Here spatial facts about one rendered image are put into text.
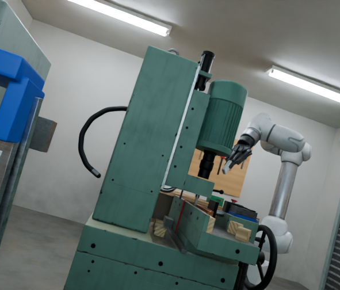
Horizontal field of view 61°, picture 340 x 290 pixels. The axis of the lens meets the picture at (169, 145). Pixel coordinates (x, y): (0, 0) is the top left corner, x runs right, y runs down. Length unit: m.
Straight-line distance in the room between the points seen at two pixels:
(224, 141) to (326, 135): 4.58
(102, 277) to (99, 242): 0.11
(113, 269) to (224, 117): 0.72
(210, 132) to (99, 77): 3.64
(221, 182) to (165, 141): 3.68
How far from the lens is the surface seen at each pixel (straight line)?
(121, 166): 1.14
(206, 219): 0.98
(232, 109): 1.27
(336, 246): 5.12
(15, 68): 0.58
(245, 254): 1.05
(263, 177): 5.10
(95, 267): 1.09
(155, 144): 1.15
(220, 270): 1.15
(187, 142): 1.21
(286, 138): 1.53
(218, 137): 1.23
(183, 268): 1.11
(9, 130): 0.58
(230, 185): 4.85
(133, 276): 1.10
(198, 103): 1.24
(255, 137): 1.52
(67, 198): 4.64
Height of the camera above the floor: 1.04
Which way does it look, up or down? 6 degrees up
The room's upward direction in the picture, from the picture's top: 17 degrees clockwise
